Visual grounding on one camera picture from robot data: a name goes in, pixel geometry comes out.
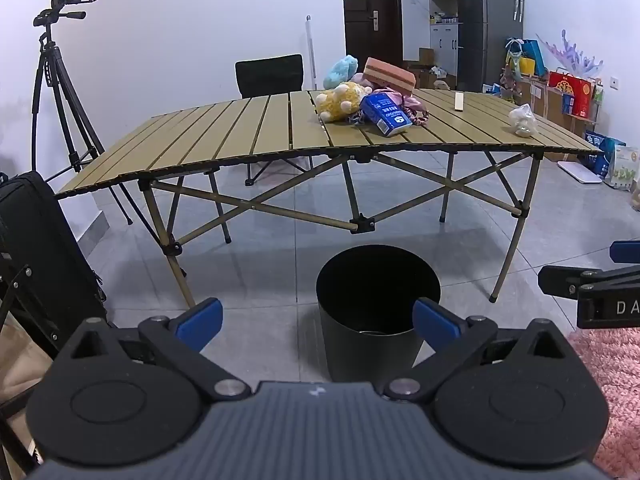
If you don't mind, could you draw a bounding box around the white cabinet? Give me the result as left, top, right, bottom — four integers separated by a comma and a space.
426, 0, 461, 78

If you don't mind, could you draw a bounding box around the pink orange layered sponge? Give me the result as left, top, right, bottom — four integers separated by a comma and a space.
362, 57, 417, 96

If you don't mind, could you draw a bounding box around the white green bag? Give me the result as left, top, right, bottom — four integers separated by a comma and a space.
607, 145, 640, 191

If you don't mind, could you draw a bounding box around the blue gift bag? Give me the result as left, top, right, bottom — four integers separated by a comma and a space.
520, 39, 547, 77

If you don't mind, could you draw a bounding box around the black suitcase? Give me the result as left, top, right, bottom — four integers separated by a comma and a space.
0, 171, 108, 361

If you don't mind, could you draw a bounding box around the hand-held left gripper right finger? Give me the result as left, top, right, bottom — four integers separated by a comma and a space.
382, 297, 583, 403

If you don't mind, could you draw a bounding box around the tan folding table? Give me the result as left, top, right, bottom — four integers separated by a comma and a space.
54, 87, 606, 307

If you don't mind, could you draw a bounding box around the yellow plush toy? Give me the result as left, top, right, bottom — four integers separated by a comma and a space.
315, 81, 373, 122

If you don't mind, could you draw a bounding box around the large cardboard box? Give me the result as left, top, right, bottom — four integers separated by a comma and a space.
530, 77, 598, 162

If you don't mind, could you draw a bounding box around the white pole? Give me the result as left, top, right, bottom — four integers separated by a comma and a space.
306, 16, 318, 92

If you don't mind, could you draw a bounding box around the black round bin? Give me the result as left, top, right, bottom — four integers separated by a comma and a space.
316, 246, 442, 383

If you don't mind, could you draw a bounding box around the blue sack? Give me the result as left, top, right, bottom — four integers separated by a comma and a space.
584, 130, 626, 178

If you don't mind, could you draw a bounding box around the grey refrigerator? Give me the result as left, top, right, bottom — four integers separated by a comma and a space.
455, 0, 526, 93

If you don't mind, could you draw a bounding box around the red gift box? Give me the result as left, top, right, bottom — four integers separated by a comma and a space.
548, 71, 596, 118

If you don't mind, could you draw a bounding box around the pink fluffy rug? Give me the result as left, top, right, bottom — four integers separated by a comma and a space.
567, 327, 640, 478

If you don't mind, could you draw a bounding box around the blue plush toy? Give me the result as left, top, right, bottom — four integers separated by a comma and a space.
322, 55, 360, 90

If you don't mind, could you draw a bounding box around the blue carton box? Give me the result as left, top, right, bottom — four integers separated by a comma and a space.
360, 91, 413, 137

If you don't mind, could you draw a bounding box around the black tripod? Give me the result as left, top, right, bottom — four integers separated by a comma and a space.
31, 9, 133, 226

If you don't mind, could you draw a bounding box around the white flat board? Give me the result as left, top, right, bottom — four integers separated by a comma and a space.
557, 160, 608, 186

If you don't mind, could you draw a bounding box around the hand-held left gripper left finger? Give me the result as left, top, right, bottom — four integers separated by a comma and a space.
52, 297, 253, 403

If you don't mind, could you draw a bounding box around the white crumpled plastic bag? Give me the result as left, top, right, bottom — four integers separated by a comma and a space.
508, 104, 537, 137

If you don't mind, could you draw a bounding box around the black folding chair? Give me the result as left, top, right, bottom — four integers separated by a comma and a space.
235, 54, 313, 186

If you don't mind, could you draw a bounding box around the small cardboard box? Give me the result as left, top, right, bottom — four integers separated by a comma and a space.
404, 47, 436, 88

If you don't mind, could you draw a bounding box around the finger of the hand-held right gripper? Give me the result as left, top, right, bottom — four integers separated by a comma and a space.
539, 264, 640, 299
610, 240, 640, 263

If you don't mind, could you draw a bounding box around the pink satin scrunchie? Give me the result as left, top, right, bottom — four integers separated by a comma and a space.
372, 87, 431, 128

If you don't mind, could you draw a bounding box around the purple wall decoration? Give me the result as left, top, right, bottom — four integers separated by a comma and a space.
537, 30, 605, 77

